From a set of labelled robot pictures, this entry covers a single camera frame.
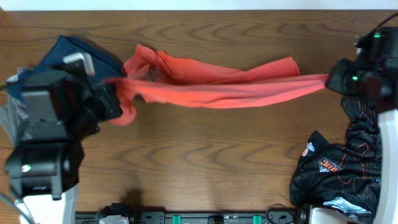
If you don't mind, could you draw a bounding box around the folded grey garment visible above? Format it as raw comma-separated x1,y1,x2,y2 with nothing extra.
1,68,32,145

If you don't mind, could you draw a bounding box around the folded navy blue garment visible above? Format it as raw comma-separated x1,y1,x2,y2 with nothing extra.
7,35,125,86

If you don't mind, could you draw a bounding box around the red t-shirt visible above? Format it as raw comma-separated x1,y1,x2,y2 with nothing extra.
107,45,327,126

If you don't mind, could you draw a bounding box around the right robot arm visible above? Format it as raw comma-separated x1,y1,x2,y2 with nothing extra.
325,26,397,224

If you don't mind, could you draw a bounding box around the black cable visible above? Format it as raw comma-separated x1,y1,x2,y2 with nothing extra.
373,11,398,32
0,192,35,224

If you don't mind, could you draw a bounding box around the left black cable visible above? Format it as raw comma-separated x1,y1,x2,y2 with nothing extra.
0,192,35,224

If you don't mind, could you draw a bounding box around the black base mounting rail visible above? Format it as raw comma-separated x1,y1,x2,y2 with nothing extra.
75,203,309,224

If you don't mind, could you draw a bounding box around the right black cable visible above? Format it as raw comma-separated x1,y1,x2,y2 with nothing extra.
373,11,398,32

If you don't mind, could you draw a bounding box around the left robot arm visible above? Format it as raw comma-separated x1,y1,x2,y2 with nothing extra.
6,70,122,223

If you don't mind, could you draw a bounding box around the black orange patterned jersey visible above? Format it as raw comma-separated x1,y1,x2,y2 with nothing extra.
289,98,382,216

